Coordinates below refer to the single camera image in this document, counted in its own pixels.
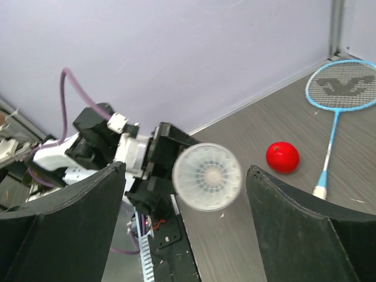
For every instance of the red tomato ball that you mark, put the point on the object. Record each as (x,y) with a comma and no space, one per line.
(282,157)

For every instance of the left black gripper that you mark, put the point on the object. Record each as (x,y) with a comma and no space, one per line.
(150,193)

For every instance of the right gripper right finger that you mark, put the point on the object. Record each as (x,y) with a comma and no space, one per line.
(303,238)

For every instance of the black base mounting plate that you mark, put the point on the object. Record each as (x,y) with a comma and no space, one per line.
(172,256)

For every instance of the blue racket top left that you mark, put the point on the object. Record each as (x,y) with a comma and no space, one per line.
(340,86)

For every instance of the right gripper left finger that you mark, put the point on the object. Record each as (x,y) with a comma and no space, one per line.
(66,235)

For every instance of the white shuttlecock tube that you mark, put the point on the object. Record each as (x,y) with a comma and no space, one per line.
(207,176)

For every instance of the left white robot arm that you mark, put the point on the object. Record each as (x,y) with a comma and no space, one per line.
(103,137)

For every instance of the white slotted cable duct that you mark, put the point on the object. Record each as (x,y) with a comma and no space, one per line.
(145,254)

